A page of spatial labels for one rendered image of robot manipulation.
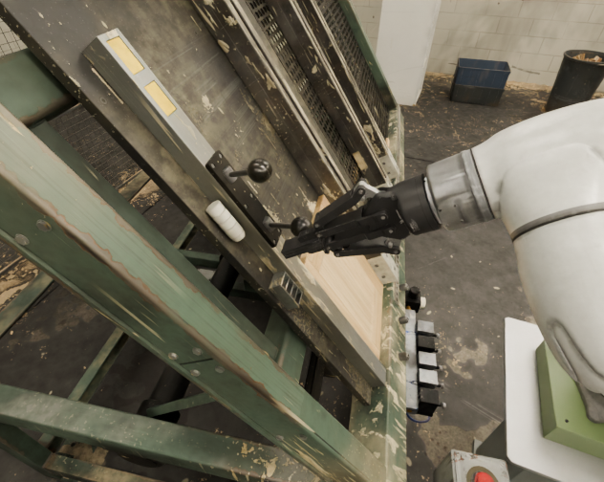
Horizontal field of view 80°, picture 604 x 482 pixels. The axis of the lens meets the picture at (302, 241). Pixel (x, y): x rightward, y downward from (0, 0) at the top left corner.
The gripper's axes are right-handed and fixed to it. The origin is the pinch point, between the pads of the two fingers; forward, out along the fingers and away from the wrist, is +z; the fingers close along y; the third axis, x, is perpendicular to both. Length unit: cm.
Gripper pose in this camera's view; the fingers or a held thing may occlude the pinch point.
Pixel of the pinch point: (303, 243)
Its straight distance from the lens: 56.1
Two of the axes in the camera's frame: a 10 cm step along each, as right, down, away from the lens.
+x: 2.0, -6.6, 7.2
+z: -8.3, 2.8, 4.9
